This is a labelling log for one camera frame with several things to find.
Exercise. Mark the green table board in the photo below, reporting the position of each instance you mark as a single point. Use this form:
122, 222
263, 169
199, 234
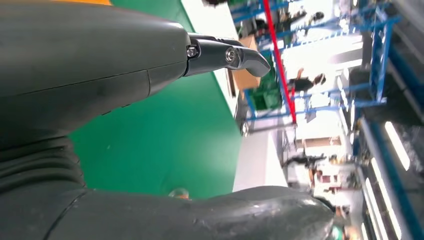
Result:
159, 139

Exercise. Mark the blue shelving rack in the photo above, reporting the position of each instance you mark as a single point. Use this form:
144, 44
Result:
381, 49

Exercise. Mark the red pole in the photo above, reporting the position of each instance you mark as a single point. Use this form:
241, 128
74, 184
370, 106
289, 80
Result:
280, 63

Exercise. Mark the green plastic crate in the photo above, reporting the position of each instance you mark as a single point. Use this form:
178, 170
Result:
265, 97

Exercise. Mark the white ceiling light strip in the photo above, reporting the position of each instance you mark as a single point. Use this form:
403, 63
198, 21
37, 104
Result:
376, 208
397, 145

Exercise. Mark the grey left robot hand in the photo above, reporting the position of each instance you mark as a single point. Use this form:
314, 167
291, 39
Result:
82, 49

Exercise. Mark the brown cardboard box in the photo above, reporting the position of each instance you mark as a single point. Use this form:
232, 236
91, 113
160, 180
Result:
245, 82

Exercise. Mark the white panel table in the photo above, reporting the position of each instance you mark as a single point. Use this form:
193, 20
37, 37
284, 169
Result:
255, 165

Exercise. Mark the person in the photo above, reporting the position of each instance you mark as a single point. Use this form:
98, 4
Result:
303, 84

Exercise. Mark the orange plastic bottle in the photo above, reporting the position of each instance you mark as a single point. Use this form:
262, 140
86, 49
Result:
82, 2

